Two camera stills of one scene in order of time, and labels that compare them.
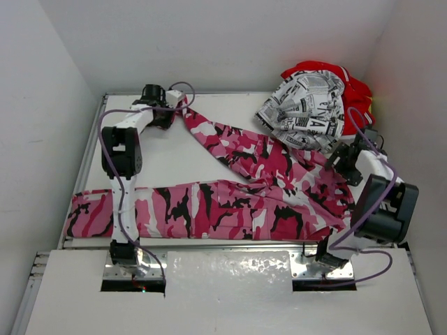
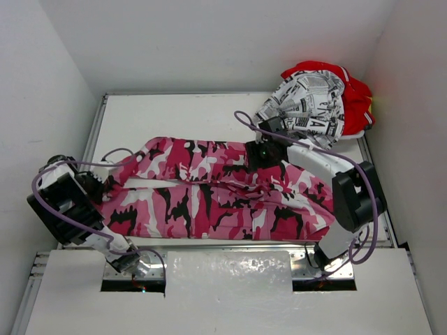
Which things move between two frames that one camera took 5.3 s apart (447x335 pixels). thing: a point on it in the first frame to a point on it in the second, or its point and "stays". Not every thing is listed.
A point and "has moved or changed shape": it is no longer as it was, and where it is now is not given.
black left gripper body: x=162 y=119 to x=91 y=185
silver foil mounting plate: x=231 y=274 stays
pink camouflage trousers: x=265 y=194 has moved or changed shape
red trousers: x=357 y=107 stays
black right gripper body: x=343 y=167 to x=264 y=158
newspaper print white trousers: x=306 y=111 stays
